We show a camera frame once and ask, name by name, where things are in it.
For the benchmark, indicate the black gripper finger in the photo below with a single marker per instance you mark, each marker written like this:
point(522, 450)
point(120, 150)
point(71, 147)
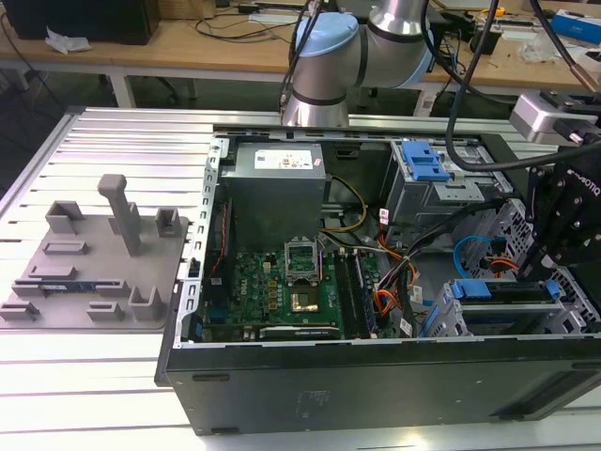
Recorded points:
point(573, 253)
point(535, 211)

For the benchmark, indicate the hard disk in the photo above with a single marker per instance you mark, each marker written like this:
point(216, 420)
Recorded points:
point(469, 289)

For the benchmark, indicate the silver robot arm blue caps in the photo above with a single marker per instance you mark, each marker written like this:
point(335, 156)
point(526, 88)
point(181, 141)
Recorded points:
point(324, 70)

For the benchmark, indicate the metal disk bay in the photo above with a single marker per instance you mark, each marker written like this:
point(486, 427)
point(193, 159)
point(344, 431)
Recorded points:
point(512, 321)

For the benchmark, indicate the black RAM slot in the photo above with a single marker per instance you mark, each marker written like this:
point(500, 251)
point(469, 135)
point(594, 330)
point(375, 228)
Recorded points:
point(365, 300)
point(345, 291)

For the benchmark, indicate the metal drive cage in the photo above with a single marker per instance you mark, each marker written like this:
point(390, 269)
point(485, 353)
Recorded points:
point(418, 202)

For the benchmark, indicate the blue drive cage latch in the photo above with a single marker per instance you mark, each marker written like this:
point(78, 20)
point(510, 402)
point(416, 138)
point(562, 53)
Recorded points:
point(425, 164)

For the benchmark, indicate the red white label tag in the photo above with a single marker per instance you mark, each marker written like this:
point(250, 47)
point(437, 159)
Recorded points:
point(383, 216)

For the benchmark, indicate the clear plastic bag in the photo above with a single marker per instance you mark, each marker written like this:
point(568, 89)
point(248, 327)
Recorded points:
point(540, 49)

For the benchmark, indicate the blue cardboard box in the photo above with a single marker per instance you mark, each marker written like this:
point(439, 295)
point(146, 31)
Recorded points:
point(575, 26)

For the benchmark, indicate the small black device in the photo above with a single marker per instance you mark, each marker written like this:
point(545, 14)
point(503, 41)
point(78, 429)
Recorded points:
point(488, 40)

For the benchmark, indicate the yellow tape roll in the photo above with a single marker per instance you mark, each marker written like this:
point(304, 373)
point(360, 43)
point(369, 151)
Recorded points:
point(498, 11)

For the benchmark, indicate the locking lever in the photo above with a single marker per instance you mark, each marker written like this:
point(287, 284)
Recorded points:
point(320, 263)

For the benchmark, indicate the CPU socket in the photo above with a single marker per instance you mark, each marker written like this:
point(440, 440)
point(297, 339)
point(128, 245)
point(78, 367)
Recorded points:
point(305, 301)

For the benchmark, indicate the grey power supply unit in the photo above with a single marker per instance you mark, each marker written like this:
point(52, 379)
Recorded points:
point(272, 206)

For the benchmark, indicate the black graphics card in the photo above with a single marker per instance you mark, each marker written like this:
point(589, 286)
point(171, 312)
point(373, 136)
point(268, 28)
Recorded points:
point(300, 332)

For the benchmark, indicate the black open PC case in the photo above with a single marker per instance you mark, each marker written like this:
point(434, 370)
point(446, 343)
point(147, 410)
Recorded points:
point(328, 390)

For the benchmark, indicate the green motherboard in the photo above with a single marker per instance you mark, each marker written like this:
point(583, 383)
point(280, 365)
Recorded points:
point(253, 291)

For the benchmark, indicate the white power strip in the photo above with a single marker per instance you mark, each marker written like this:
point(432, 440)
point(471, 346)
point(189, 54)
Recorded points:
point(277, 18)

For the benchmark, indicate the wooden desk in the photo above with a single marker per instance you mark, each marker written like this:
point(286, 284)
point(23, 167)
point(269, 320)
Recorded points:
point(188, 51)

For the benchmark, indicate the grey parts rack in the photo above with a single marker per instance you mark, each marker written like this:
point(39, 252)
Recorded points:
point(94, 282)

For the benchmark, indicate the RAM stick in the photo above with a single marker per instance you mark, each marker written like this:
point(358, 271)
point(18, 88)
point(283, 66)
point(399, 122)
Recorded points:
point(70, 285)

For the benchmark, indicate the large black box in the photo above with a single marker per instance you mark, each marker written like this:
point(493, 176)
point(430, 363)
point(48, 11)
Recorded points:
point(80, 21)

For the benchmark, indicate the white crumpled plastic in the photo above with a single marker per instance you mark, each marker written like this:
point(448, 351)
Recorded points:
point(66, 41)

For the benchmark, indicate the black wrist mount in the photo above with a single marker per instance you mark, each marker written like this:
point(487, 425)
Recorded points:
point(580, 122)

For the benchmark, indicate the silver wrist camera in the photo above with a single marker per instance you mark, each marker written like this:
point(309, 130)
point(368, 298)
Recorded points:
point(533, 117)

